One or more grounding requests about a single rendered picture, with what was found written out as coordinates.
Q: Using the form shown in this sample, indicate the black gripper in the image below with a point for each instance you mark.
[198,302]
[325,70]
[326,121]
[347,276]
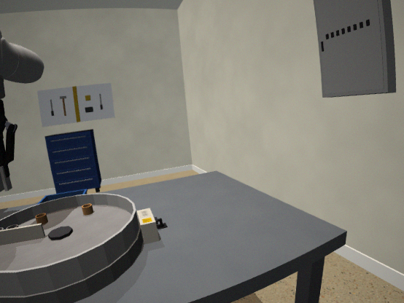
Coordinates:
[8,155]

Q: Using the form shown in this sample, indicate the blue open tray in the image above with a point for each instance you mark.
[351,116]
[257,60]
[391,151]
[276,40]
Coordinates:
[60,195]

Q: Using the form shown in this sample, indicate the bronze bushing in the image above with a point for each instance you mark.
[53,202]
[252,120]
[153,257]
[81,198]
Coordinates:
[41,218]
[88,209]

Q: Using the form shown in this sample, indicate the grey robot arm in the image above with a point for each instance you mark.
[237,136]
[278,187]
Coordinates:
[18,64]

